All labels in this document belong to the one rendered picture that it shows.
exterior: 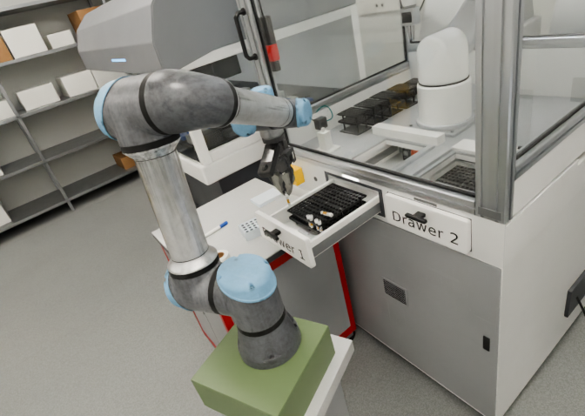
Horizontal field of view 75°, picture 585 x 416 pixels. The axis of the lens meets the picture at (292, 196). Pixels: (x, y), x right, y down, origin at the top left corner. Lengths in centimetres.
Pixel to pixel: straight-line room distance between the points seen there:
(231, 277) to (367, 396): 118
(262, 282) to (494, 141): 61
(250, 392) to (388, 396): 104
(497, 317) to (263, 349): 73
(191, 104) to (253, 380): 59
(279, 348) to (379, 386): 105
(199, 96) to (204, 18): 124
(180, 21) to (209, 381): 144
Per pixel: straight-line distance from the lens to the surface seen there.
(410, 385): 190
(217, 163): 199
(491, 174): 105
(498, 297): 127
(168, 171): 80
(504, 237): 113
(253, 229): 152
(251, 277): 81
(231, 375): 96
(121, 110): 77
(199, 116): 71
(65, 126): 518
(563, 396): 196
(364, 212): 131
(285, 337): 91
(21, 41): 464
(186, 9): 190
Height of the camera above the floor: 158
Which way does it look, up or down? 28 degrees down
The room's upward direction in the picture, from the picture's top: 15 degrees counter-clockwise
